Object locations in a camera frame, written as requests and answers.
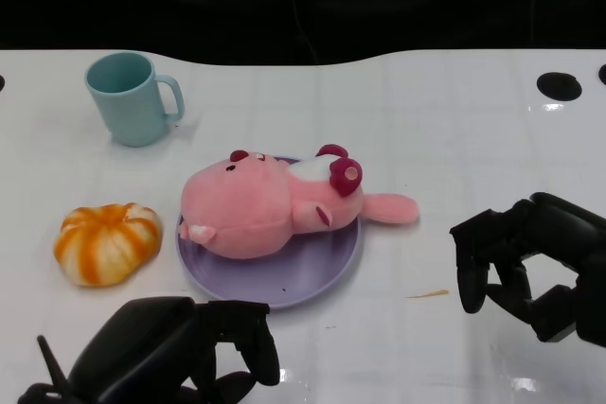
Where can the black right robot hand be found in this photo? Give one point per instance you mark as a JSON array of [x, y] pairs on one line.
[[563, 243]]

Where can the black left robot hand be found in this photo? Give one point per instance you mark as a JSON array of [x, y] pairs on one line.
[[147, 352]]

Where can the pink plush doll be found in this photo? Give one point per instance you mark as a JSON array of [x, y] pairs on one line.
[[246, 210]]

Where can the purple plate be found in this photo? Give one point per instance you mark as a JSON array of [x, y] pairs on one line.
[[308, 276]]

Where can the orange striped pumpkin plush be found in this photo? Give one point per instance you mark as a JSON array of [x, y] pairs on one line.
[[106, 245]]

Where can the teal mug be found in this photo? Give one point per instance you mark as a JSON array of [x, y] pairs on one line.
[[130, 106]]

